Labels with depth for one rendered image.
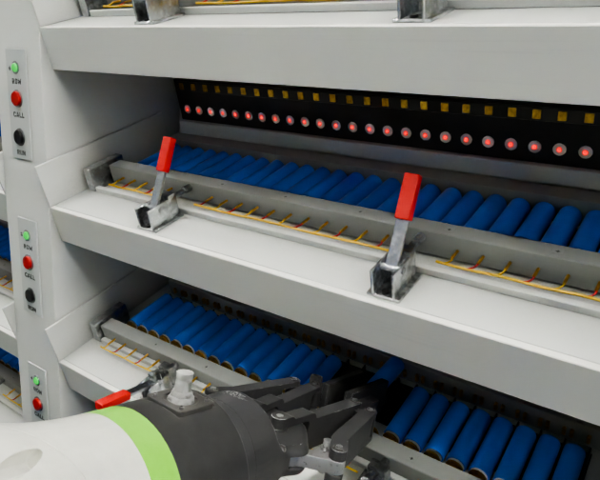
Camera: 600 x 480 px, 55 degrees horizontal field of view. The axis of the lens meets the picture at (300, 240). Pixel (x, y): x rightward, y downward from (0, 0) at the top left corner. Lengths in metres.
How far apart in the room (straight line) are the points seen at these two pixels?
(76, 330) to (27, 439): 0.50
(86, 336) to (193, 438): 0.48
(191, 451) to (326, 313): 0.19
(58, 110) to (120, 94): 0.09
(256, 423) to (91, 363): 0.41
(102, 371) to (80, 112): 0.31
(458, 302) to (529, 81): 0.16
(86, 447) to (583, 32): 0.33
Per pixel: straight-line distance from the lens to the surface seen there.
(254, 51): 0.48
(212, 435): 0.34
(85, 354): 0.78
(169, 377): 0.67
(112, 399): 0.63
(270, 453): 0.39
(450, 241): 0.47
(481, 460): 0.55
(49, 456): 0.28
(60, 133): 0.72
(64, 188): 0.73
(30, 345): 0.84
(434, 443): 0.56
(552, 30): 0.38
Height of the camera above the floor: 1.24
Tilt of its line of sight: 15 degrees down
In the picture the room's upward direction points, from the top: 3 degrees clockwise
